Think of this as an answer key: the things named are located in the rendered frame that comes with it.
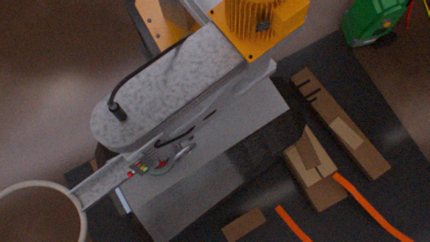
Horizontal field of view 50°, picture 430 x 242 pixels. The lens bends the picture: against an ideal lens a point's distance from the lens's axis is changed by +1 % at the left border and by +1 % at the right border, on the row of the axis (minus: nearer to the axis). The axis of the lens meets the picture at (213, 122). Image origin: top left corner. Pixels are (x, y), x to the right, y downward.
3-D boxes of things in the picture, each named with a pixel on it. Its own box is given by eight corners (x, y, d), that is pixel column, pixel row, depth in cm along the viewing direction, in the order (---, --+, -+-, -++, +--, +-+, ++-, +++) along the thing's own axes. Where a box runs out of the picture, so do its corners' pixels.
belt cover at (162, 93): (265, -6, 204) (268, -27, 188) (302, 35, 198) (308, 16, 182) (89, 122, 191) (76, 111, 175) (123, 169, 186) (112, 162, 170)
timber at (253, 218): (230, 244, 321) (230, 244, 310) (221, 229, 324) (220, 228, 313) (265, 221, 324) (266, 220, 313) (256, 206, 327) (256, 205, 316)
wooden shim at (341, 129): (328, 126, 331) (328, 125, 330) (337, 117, 333) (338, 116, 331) (353, 150, 326) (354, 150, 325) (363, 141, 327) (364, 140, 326)
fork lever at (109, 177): (175, 108, 241) (175, 105, 236) (197, 136, 237) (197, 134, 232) (66, 188, 231) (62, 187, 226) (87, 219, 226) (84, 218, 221)
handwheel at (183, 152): (187, 134, 231) (184, 126, 216) (199, 148, 228) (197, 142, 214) (163, 152, 229) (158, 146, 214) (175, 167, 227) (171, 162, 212)
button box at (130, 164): (151, 162, 217) (140, 150, 189) (154, 166, 216) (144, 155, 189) (138, 172, 216) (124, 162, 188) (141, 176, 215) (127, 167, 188)
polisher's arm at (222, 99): (251, 51, 248) (256, 5, 201) (278, 82, 243) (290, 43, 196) (143, 131, 239) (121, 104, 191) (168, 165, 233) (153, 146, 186)
